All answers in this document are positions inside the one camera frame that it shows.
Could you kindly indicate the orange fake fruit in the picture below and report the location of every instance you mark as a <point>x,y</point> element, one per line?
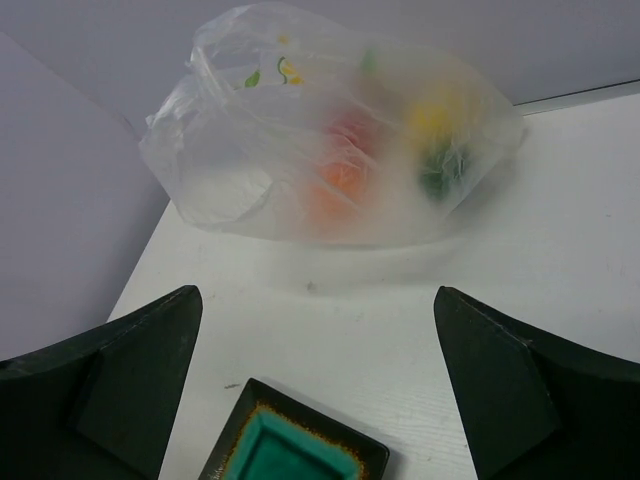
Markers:
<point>335,195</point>

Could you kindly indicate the yellow fake pear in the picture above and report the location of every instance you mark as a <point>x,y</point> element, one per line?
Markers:
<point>446,106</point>

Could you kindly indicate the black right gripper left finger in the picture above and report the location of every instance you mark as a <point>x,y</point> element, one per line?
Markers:
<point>101,404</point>

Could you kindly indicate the red fake apple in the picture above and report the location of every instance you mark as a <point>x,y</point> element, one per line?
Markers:
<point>353,128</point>

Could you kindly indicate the square teal black plate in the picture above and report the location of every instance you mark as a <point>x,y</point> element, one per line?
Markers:
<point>270,435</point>

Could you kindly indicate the green fake fruit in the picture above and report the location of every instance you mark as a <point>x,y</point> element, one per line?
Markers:
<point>441,167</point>

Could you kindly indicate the translucent plastic bag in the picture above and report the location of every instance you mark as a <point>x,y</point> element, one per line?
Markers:
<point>237,142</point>

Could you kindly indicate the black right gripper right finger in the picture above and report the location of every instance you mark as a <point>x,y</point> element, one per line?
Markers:
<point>534,405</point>

